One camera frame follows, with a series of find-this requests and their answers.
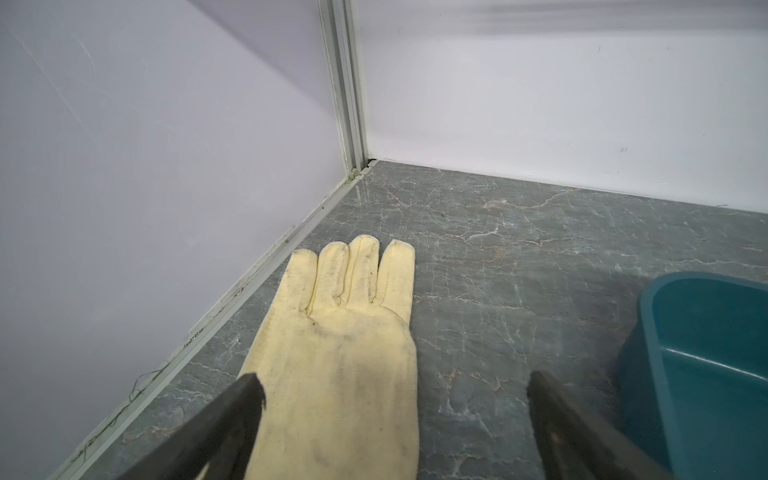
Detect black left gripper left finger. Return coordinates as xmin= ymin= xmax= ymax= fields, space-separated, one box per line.
xmin=120 ymin=373 xmax=266 ymax=479

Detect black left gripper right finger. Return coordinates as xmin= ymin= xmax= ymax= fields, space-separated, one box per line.
xmin=527 ymin=370 xmax=674 ymax=479

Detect teal plastic bin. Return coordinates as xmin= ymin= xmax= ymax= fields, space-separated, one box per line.
xmin=617 ymin=272 xmax=767 ymax=479

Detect cream fabric glove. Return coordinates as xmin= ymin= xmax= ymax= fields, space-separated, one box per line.
xmin=242 ymin=235 xmax=419 ymax=479

